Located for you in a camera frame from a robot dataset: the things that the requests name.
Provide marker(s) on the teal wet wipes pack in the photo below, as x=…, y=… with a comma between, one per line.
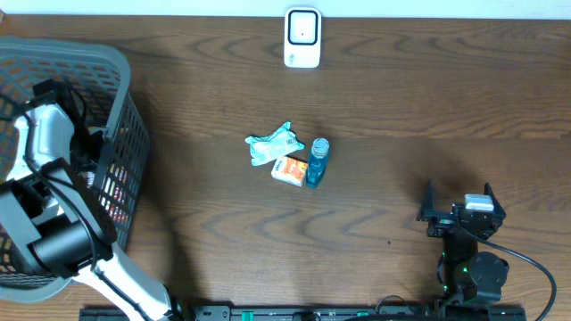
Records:
x=264, y=149

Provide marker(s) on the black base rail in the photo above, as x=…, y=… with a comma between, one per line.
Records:
x=386, y=312

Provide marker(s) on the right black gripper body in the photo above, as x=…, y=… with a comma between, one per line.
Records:
x=442, y=223

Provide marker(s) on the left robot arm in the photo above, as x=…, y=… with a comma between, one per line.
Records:
x=55, y=220

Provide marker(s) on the white barcode scanner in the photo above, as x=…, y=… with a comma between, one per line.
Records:
x=302, y=37

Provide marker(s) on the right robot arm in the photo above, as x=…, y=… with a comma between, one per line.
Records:
x=470, y=276

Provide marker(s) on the grey plastic shopping basket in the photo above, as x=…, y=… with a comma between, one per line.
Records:
x=102, y=76

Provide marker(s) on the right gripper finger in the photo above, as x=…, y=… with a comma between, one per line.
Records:
x=497, y=208
x=427, y=203

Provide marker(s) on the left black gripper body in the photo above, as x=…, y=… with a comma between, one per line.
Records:
x=85, y=146

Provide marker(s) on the blue liquid bottle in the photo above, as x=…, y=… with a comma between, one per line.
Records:
x=317, y=162

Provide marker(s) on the orange tissue pack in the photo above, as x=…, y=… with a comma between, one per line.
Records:
x=289, y=170

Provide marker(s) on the yellow snack package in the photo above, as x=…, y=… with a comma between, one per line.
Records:
x=117, y=199

